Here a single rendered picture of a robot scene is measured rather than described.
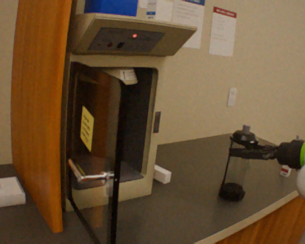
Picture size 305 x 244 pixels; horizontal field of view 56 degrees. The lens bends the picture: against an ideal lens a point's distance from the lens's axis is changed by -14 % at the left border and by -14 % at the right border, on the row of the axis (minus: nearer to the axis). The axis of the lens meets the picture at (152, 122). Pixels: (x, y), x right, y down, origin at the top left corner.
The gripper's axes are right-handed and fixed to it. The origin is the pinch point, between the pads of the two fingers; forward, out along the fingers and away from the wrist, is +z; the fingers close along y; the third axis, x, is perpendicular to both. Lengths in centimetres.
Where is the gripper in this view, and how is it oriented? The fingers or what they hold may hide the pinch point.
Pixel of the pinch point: (243, 150)
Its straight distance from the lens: 112.6
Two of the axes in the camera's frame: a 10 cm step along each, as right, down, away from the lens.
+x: 0.5, 10.0, 0.6
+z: -6.1, -0.2, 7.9
